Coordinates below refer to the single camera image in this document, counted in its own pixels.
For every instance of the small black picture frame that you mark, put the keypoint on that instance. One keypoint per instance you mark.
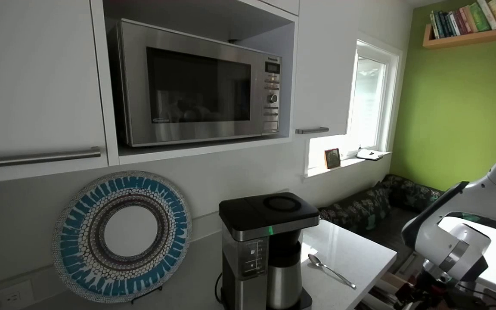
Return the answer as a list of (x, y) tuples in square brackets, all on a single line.
[(333, 158)]

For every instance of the red brown book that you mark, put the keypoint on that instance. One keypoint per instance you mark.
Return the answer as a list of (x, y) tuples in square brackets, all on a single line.
[(463, 21)]

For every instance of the narrow white cabinet door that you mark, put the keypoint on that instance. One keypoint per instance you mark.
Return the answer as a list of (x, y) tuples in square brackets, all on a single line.
[(323, 63)]

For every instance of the steel teaspoon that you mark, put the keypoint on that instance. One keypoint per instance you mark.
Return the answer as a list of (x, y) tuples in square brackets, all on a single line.
[(316, 261)]

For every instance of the white flat dish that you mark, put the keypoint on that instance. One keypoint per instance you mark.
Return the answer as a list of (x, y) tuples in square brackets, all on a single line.
[(371, 154)]

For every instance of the steel coffee carafe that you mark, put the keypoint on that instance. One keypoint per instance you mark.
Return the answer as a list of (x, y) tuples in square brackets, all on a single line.
[(285, 282)]

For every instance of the stainless steel microwave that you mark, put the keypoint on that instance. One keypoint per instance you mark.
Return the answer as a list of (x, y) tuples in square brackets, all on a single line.
[(203, 87)]

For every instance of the dark green book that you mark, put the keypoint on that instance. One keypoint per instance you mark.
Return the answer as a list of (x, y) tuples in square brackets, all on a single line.
[(435, 27)]

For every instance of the wide white cabinet door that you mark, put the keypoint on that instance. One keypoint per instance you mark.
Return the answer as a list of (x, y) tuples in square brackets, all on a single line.
[(35, 75)]

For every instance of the black and steel coffee maker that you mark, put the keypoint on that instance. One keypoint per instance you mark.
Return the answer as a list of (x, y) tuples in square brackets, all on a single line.
[(259, 216)]

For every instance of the wooden wall shelf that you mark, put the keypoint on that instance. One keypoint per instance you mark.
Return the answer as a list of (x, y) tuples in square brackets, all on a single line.
[(473, 39)]

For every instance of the white wall outlet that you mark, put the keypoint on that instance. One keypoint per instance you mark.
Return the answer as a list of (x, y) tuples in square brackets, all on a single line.
[(13, 294)]

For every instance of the bright green book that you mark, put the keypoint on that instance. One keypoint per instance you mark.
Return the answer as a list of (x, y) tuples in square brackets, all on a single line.
[(480, 16)]

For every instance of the blue patterned decorative plate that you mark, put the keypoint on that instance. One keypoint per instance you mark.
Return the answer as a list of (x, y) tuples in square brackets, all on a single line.
[(77, 242)]

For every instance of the white framed window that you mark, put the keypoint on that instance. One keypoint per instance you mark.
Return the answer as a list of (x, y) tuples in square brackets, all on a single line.
[(370, 97)]

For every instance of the dark teal book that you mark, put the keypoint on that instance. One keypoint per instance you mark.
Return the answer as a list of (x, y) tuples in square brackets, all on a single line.
[(445, 25)]

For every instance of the pale book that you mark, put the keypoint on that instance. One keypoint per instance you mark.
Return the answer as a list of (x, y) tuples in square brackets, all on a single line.
[(454, 23)]

